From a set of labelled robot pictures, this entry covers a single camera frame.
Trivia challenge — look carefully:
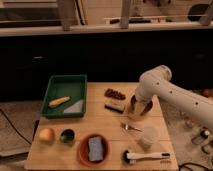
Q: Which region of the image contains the silver fork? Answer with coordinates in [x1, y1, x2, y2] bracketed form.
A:
[121, 123, 142, 132]

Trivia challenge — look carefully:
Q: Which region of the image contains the brown grape bunch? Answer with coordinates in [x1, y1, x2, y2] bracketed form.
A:
[105, 88, 126, 100]

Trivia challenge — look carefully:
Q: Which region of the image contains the black whiteboard eraser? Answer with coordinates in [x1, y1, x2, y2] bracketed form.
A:
[104, 102, 125, 113]

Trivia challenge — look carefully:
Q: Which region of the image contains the white dish brush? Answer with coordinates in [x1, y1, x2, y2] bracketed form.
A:
[122, 150, 170, 164]

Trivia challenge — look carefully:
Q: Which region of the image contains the blue sponge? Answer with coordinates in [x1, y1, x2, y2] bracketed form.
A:
[88, 136, 103, 162]

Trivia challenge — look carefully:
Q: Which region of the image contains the dark brown bowl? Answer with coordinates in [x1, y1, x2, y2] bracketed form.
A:
[129, 94, 154, 117]

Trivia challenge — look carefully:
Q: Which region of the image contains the yellow red apple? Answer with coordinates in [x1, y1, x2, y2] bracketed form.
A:
[38, 128, 55, 143]

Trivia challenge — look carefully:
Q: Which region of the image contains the black floor cable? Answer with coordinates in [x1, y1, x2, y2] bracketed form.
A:
[0, 108, 33, 146]

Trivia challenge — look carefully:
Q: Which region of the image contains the yellow corn cob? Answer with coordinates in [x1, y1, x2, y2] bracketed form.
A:
[48, 96, 70, 108]

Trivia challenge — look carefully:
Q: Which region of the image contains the green plastic tray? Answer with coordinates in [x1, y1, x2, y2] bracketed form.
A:
[40, 75, 87, 118]

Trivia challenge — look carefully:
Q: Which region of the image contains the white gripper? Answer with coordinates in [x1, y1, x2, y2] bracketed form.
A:
[131, 95, 153, 118]

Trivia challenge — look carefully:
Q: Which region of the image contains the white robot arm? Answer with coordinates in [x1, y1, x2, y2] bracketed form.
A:
[133, 65, 213, 131]

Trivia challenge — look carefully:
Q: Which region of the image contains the grey triangular cloth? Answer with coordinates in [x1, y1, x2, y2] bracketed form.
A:
[64, 100, 83, 113]

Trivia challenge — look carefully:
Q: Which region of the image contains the dark green cup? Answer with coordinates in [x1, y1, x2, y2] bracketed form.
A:
[60, 129, 75, 143]

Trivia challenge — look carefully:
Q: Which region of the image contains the orange plate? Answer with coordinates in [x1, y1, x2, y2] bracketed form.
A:
[77, 133, 109, 168]

